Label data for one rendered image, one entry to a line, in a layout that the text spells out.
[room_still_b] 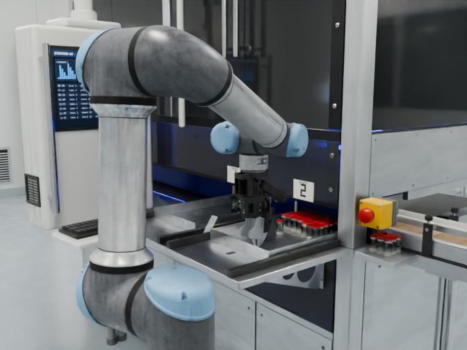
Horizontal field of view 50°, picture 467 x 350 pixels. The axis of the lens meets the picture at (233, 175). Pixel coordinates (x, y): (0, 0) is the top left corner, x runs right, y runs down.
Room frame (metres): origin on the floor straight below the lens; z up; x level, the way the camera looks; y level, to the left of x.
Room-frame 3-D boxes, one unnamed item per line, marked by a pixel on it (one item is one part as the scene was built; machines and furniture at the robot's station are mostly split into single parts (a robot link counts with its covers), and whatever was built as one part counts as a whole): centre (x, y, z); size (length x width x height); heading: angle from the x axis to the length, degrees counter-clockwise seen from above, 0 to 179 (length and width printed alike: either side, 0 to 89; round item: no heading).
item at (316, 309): (2.17, 0.31, 0.73); 1.98 x 0.01 x 0.25; 38
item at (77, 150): (2.03, 0.59, 1.19); 0.50 x 0.19 x 0.78; 136
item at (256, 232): (1.27, -0.06, 0.95); 0.06 x 0.03 x 0.09; 128
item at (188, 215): (1.71, 0.07, 0.90); 0.34 x 0.26 x 0.04; 128
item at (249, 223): (1.29, -0.04, 0.95); 0.06 x 0.03 x 0.09; 128
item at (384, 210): (1.32, -0.39, 1.00); 0.08 x 0.07 x 0.07; 128
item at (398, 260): (1.33, -0.43, 0.87); 0.14 x 0.13 x 0.02; 128
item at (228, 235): (1.44, -0.14, 0.90); 0.34 x 0.26 x 0.04; 128
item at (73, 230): (1.87, 0.46, 0.82); 0.40 x 0.14 x 0.02; 136
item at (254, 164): (1.28, -0.05, 1.14); 0.08 x 0.08 x 0.05
